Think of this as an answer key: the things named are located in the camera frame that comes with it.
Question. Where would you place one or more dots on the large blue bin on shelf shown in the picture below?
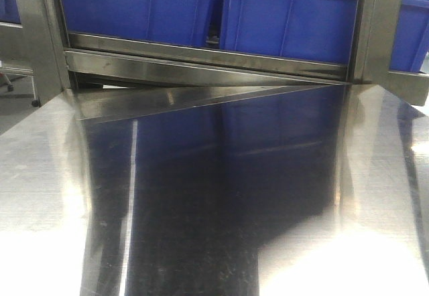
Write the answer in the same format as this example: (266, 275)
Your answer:
(314, 30)

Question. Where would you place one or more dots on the stainless steel table shelf frame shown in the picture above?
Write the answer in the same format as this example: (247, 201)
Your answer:
(40, 46)

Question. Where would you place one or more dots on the blue bin far right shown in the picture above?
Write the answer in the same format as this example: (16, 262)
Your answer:
(411, 37)

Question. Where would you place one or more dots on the blue bin on shelf left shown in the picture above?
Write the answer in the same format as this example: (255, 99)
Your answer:
(182, 22)

